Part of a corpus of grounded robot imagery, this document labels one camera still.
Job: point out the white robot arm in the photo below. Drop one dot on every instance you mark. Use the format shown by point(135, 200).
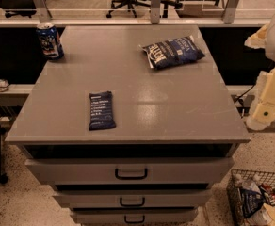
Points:
point(262, 110)

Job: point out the blue chip bag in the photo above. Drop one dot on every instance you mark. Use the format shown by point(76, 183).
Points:
point(172, 53)

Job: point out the blue snack bag in basket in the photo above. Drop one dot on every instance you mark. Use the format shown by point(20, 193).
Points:
point(252, 201)

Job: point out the red snack bag in basket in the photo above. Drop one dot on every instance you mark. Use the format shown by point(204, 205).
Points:
point(268, 193)

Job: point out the dark blue snack bar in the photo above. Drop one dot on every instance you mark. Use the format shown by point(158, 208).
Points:
point(101, 111)

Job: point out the grey drawer cabinet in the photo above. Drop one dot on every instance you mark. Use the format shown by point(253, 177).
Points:
point(174, 113)

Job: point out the top grey drawer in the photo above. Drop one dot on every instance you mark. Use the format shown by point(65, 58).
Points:
point(129, 171)

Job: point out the grey drawer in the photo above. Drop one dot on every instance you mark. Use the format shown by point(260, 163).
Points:
point(129, 171)
point(132, 198)
point(133, 216)

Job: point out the blue soda can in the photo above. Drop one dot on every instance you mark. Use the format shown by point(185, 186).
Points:
point(49, 41)

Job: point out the middle grey drawer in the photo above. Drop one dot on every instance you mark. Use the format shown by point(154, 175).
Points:
point(132, 198)

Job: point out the black office chair centre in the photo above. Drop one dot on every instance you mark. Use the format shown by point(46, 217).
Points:
point(130, 5)

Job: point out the bottom grey drawer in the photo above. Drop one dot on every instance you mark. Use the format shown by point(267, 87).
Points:
point(133, 216)

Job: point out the wire mesh basket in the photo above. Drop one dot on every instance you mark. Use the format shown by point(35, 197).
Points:
point(250, 180)

